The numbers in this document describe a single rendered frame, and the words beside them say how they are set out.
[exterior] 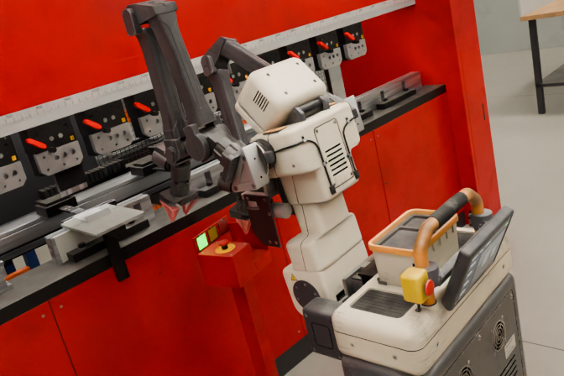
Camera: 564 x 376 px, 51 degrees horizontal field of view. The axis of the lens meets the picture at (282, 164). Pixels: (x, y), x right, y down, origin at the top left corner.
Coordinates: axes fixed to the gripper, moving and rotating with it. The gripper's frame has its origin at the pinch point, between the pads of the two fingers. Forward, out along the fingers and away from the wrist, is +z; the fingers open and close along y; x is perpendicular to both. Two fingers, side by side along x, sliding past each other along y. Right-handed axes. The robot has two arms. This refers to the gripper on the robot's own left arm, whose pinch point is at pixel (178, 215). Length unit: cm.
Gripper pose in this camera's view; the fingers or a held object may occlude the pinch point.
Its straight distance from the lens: 185.9
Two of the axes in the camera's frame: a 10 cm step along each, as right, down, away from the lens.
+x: 7.5, 4.5, -4.9
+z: -1.3, 8.2, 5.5
